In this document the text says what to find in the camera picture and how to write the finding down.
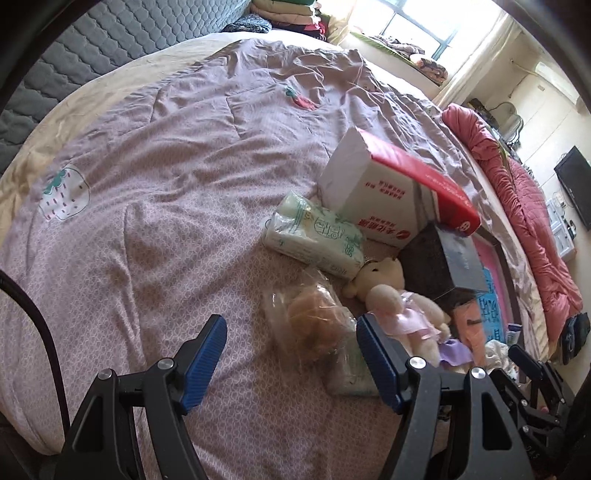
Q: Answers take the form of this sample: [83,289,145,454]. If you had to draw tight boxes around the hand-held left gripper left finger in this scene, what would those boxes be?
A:
[54,314,228,480]

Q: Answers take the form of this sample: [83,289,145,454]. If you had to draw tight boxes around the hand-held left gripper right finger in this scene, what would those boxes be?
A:
[355,313,532,480]

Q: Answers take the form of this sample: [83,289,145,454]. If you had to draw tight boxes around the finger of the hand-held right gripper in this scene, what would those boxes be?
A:
[508,344,563,393]
[488,368,532,409]

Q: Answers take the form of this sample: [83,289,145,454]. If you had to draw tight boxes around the bagged brown plush toy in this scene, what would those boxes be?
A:
[263,270,358,365]

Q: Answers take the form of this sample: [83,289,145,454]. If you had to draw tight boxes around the cream teddy bear purple dress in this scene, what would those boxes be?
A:
[344,257,472,370]

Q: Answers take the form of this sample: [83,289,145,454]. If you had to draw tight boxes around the pink tray box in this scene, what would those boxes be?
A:
[471,228,526,352]

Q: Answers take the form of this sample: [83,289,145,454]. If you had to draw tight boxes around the small green tissue packet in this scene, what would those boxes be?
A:
[323,342,385,398]

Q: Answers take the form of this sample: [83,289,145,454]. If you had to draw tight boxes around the dark blue clothing heap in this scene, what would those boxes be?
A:
[561,313,591,366]

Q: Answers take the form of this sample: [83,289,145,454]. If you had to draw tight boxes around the pink blue book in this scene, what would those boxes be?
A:
[473,237,514,342]

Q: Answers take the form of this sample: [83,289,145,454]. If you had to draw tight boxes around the dark blue box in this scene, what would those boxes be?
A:
[399,222,489,315]

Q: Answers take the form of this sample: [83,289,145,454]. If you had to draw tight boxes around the white drawer unit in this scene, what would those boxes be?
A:
[545,198,579,260]

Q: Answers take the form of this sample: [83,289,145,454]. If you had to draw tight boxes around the green white tissue pack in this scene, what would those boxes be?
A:
[262,191,365,279]

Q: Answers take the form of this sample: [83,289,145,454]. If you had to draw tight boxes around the pink quilt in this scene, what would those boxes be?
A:
[442,104,583,354]

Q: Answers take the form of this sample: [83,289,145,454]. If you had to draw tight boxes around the red white tissue box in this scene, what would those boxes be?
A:
[318,127,482,247]

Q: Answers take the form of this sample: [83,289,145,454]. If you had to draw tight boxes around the lilac patterned blanket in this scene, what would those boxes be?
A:
[0,39,522,462]

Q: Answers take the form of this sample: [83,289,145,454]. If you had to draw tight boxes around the black television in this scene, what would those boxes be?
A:
[554,146,591,232]

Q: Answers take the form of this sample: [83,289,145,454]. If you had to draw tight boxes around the dresser mirror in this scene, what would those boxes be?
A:
[489,102,525,144]

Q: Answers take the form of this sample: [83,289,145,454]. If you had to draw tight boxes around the cluttered dresser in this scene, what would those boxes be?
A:
[466,99,523,162]

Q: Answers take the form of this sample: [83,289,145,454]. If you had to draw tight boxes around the white air conditioner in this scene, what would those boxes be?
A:
[536,62,581,105]

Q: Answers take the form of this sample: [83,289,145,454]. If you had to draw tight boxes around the cream curtain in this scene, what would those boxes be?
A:
[434,14,522,112]

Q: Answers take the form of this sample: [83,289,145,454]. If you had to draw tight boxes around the clothes on windowsill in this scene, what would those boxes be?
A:
[374,34,450,85]

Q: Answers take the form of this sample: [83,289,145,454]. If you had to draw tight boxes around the grey quilted headboard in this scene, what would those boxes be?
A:
[0,0,259,160]

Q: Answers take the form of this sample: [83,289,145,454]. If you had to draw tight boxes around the window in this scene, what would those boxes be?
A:
[369,0,468,58]

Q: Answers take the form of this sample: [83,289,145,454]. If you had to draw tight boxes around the dark patterned pillow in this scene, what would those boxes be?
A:
[222,14,271,34]

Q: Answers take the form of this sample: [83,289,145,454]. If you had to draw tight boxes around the pile of folded clothes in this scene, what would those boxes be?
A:
[249,0,334,42]

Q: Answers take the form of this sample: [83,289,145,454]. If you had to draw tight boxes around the thick black cable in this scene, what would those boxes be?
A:
[0,270,70,418]

